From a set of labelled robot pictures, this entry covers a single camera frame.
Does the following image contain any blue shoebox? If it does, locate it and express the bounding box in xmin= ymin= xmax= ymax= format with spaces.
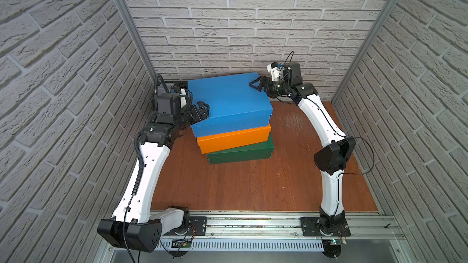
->
xmin=188 ymin=73 xmax=273 ymax=138

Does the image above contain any orange shoebox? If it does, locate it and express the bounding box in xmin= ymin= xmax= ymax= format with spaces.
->
xmin=196 ymin=124 xmax=271 ymax=154

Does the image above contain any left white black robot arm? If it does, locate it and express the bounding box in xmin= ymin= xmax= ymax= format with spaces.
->
xmin=97 ymin=74 xmax=210 ymax=254

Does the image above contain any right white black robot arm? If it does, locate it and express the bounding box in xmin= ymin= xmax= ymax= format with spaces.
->
xmin=249 ymin=62 xmax=356 ymax=236

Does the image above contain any black plastic toolbox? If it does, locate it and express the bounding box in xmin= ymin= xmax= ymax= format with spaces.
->
xmin=156 ymin=80 xmax=188 ymax=96

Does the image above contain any green shoebox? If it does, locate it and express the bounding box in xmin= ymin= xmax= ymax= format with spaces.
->
xmin=206 ymin=134 xmax=275 ymax=164

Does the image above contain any left green circuit board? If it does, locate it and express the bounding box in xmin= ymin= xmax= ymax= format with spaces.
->
xmin=171 ymin=239 xmax=192 ymax=249

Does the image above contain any green circuit board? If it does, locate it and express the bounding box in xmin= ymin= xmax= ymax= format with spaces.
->
xmin=322 ymin=238 xmax=347 ymax=245
xmin=171 ymin=239 xmax=192 ymax=249

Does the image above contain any right green circuit board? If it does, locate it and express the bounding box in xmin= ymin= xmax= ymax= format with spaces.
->
xmin=322 ymin=238 xmax=347 ymax=245

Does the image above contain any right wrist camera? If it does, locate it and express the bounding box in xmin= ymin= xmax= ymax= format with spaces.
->
xmin=267 ymin=62 xmax=283 ymax=82

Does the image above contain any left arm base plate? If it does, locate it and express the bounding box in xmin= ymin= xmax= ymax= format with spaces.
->
xmin=167 ymin=216 xmax=207 ymax=237

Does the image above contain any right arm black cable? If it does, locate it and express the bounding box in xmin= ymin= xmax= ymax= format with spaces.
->
xmin=341 ymin=136 xmax=375 ymax=176

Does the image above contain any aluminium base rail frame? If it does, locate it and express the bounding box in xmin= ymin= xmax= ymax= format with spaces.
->
xmin=155 ymin=211 xmax=405 ymax=257

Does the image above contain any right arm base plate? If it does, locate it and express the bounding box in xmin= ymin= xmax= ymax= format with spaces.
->
xmin=300 ymin=216 xmax=351 ymax=237

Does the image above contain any left aluminium corner post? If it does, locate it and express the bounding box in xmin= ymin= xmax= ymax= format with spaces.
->
xmin=114 ymin=0 xmax=156 ymax=81

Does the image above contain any aluminium corner post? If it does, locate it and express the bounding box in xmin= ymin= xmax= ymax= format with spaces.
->
xmin=114 ymin=0 xmax=156 ymax=81
xmin=331 ymin=0 xmax=400 ymax=105

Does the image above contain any right aluminium corner post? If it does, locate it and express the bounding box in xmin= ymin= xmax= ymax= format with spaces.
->
xmin=331 ymin=0 xmax=400 ymax=105

